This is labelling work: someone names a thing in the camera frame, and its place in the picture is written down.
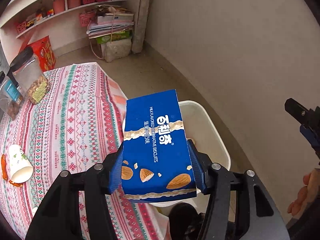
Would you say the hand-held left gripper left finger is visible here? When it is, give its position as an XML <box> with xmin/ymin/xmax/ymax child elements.
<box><xmin>25</xmin><ymin>144</ymin><xmax>125</xmax><ymax>240</ymax></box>

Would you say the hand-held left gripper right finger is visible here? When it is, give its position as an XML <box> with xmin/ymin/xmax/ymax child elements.
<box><xmin>187</xmin><ymin>139</ymin><xmax>288</xmax><ymax>240</ymax></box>

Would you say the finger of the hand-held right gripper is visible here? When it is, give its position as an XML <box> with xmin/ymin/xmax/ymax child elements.
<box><xmin>284</xmin><ymin>98</ymin><xmax>320</xmax><ymax>126</ymax></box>
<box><xmin>299</xmin><ymin>124</ymin><xmax>320</xmax><ymax>159</ymax></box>

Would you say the white plastic bin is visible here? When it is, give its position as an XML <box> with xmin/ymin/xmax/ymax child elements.
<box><xmin>122</xmin><ymin>100</ymin><xmax>231</xmax><ymax>208</ymax></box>

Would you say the blue biscuit box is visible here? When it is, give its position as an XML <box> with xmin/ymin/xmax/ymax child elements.
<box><xmin>121</xmin><ymin>89</ymin><xmax>202</xmax><ymax>203</ymax></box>

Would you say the person's right hand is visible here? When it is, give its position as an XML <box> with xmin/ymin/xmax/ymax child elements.
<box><xmin>287</xmin><ymin>169</ymin><xmax>320</xmax><ymax>215</ymax></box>

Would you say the patterned tablecloth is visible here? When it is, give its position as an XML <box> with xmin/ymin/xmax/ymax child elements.
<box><xmin>0</xmin><ymin>64</ymin><xmax>173</xmax><ymax>240</ymax></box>

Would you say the white green-print paper cup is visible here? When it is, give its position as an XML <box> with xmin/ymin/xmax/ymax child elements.
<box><xmin>9</xmin><ymin>144</ymin><xmax>33</xmax><ymax>183</ymax></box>

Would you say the orange wrapper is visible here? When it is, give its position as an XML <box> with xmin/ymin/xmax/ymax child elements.
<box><xmin>1</xmin><ymin>154</ymin><xmax>23</xmax><ymax>188</ymax></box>

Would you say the clear jar with pistachios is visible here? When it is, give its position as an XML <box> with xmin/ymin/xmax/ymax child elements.
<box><xmin>9</xmin><ymin>46</ymin><xmax>50</xmax><ymax>105</ymax></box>

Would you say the clear jar with brown nuts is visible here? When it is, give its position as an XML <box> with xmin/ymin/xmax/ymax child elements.
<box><xmin>0</xmin><ymin>71</ymin><xmax>25</xmax><ymax>120</ymax></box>

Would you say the green package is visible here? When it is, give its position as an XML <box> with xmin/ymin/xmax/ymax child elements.
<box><xmin>96</xmin><ymin>30</ymin><xmax>133</xmax><ymax>44</ymax></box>

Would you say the red gift box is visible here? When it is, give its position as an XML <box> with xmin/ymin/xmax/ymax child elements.
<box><xmin>27</xmin><ymin>36</ymin><xmax>55</xmax><ymax>72</ymax></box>

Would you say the tied stack of papers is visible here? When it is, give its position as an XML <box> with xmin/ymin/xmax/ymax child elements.
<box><xmin>86</xmin><ymin>4</ymin><xmax>135</xmax><ymax>39</ymax></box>

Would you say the pink mesh basket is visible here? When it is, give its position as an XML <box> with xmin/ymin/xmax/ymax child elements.
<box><xmin>79</xmin><ymin>12</ymin><xmax>95</xmax><ymax>27</ymax></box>

